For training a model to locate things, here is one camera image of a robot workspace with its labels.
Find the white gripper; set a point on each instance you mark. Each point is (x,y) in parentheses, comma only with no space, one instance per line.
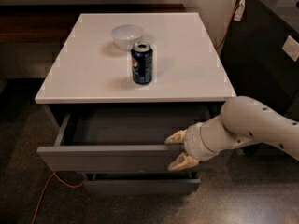
(193,143)

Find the grey top drawer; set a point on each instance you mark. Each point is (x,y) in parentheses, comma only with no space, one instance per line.
(120,138)

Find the grey drawer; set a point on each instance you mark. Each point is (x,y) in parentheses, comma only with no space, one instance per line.
(120,138)
(142,183)

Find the blue pepsi can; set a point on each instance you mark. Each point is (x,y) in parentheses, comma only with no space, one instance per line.
(142,63)

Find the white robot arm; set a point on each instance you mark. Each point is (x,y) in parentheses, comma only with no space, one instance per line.
(243,121)

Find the white-topped grey drawer cabinet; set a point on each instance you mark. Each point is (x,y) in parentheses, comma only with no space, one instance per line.
(121,84)

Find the grey bottom drawer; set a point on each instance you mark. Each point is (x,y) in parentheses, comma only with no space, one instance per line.
(142,183)

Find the black side cabinet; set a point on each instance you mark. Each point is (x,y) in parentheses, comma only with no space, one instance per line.
(254,59)

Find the white bowl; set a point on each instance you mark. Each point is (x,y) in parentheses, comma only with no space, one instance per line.
(124,36)

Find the white label on cabinet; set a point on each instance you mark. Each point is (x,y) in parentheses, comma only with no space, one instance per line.
(291,47)

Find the dark wooden bench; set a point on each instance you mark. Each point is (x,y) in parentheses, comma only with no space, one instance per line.
(53,23)

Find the white cable tag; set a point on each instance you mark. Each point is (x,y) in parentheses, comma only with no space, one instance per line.
(239,11)

